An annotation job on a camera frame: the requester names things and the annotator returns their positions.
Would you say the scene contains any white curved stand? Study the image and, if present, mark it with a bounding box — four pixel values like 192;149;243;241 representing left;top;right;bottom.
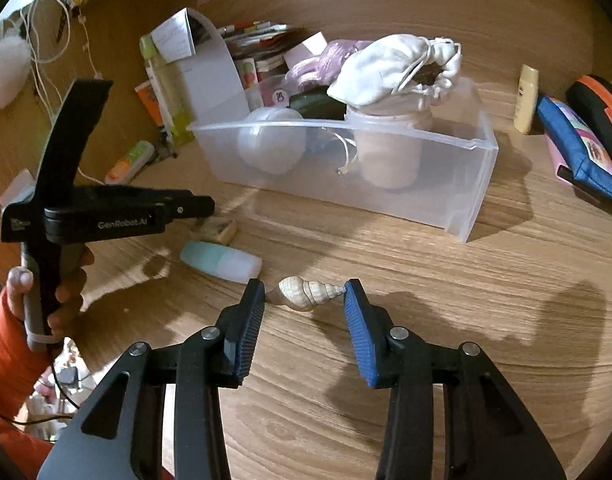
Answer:
151;7;252;126

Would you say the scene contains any pink plastic tub with lid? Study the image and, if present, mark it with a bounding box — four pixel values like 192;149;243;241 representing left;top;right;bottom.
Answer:
345;105;434;190

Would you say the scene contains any blue zip pouch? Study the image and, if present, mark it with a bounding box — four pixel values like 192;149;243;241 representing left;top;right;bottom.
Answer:
536;95;612;221

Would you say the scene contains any small white carton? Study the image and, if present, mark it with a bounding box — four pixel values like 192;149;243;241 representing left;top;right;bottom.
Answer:
285;31;329;68

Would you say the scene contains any pile of printed packets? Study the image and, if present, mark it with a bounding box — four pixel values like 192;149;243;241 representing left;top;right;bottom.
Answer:
218;20;307;86

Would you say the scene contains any pink flat pouch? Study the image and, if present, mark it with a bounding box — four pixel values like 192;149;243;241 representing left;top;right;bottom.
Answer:
545;135;612;208

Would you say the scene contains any small beige eraser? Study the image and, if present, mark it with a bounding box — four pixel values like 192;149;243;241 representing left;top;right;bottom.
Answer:
196;218;238;247

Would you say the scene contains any black case with orange zip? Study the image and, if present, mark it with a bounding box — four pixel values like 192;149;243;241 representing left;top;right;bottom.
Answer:
565;75;612;141

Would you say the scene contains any white green orange marker tube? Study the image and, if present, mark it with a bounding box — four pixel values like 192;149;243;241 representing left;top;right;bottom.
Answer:
104;140;156;186

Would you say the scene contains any yellow green bottle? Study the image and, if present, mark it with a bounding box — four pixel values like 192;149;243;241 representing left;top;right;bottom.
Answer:
138;34;197;147

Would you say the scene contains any clear plastic drawer bin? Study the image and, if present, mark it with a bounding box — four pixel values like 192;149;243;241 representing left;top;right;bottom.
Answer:
186;76;500;244

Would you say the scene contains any person's left forearm orange sleeve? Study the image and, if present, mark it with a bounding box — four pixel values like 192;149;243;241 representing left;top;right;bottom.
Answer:
0;290;62;480

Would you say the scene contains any person's left hand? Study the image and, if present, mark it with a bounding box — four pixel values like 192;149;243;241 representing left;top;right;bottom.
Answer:
6;247;96;348

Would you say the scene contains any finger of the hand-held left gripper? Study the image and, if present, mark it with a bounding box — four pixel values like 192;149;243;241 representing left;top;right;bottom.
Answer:
156;187;217;223

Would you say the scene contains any dark green round object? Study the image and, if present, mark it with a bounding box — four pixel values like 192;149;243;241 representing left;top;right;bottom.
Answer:
288;86;348;122

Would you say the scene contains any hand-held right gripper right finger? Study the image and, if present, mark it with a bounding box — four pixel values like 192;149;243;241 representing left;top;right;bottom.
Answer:
343;278;569;480

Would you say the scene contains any beige spiral seashell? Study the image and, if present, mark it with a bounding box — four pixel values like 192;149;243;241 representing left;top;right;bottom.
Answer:
266;276;348;312

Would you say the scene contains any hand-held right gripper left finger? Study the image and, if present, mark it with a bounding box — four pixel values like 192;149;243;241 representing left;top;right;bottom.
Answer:
36;277;266;480

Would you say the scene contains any pink knit cloth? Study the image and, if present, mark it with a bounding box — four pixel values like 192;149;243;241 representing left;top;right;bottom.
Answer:
285;39;374;92

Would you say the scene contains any white cardboard packet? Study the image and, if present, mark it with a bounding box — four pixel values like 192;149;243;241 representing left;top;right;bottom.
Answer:
0;169;37;208

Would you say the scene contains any mint white plastic bottle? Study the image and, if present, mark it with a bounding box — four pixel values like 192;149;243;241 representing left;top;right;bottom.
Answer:
179;240;263;283

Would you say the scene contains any orange paper box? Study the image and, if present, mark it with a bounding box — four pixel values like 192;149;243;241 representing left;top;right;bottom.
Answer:
134;80;167;128

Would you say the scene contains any white fluffy ball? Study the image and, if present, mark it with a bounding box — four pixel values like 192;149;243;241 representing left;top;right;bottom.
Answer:
0;35;32;111

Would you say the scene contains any white drawstring pouch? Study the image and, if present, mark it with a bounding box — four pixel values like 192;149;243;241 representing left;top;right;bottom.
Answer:
327;34;463;108

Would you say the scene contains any wooden desktop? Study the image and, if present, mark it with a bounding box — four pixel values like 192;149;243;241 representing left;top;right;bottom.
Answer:
0;35;612;480

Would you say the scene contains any white cord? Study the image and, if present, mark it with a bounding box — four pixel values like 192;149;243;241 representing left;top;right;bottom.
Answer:
16;0;112;186

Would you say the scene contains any pale yellow tube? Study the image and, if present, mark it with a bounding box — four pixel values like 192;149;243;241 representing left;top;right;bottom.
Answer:
513;64;540;136

